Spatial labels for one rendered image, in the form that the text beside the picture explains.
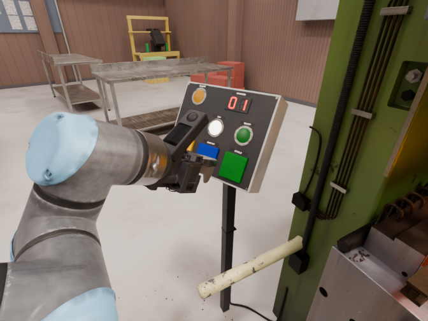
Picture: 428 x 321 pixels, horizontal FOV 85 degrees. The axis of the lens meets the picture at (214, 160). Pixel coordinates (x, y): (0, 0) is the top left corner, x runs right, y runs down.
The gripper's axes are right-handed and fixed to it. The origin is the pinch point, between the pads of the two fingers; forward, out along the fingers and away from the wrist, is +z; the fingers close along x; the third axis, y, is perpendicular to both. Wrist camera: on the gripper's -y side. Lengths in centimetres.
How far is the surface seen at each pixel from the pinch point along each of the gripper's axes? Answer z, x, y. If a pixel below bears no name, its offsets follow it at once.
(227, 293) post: 63, -7, 68
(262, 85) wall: 467, -226, -172
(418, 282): -0.4, 42.3, 6.7
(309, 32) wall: 390, -129, -255
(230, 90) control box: 11.0, -8.7, -20.7
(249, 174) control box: 11.0, 5.5, 1.1
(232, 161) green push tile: 10.2, -0.3, -0.8
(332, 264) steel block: 14.6, 31.0, 14.7
